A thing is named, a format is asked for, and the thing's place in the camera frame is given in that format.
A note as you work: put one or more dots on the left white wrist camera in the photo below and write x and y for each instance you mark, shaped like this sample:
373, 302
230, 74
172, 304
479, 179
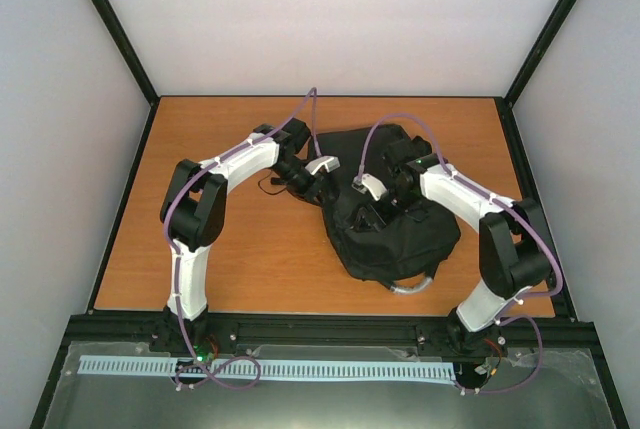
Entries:
322, 164

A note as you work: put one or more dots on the light blue cable duct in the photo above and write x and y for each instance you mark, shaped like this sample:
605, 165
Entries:
271, 369

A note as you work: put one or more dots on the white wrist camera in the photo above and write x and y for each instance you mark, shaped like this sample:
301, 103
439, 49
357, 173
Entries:
322, 164
368, 184

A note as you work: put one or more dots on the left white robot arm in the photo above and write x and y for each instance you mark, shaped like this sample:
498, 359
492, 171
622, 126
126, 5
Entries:
193, 211

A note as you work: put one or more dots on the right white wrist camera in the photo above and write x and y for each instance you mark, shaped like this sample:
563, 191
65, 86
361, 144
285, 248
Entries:
368, 184

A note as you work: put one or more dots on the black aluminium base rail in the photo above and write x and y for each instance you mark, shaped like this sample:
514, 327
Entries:
427, 336

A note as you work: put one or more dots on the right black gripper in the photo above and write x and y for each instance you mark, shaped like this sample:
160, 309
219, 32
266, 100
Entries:
375, 217

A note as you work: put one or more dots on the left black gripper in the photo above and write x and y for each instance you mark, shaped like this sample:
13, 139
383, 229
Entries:
317, 185

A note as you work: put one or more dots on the black student backpack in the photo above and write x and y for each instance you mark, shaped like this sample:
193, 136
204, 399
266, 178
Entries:
403, 257

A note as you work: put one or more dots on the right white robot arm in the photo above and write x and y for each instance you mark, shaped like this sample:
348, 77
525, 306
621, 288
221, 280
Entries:
513, 236

